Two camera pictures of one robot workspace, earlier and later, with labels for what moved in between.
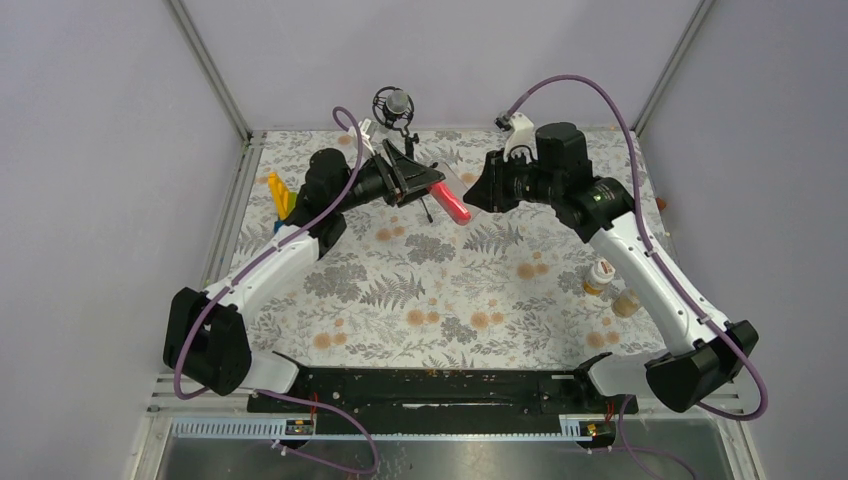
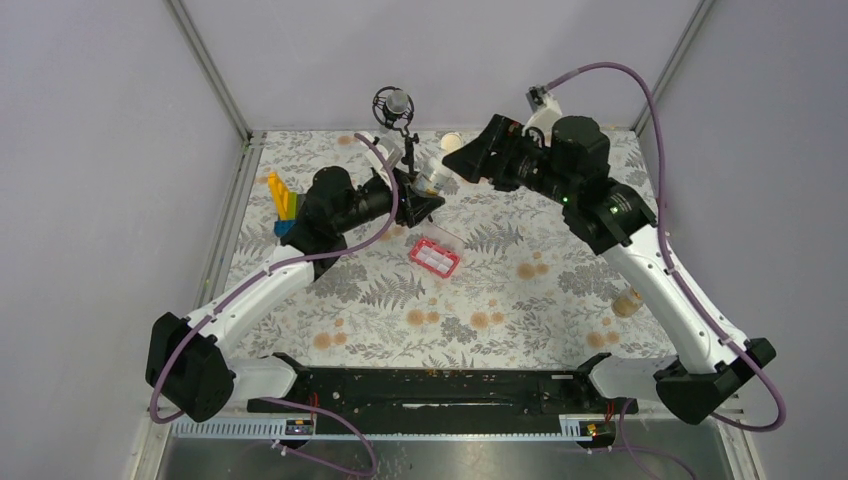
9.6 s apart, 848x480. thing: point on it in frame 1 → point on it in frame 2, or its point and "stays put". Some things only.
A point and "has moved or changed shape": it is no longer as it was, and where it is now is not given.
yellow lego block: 284,199 stays put
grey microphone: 390,103 stays put
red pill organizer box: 450,192 → 434,257
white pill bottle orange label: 602,274 has moved or changed shape
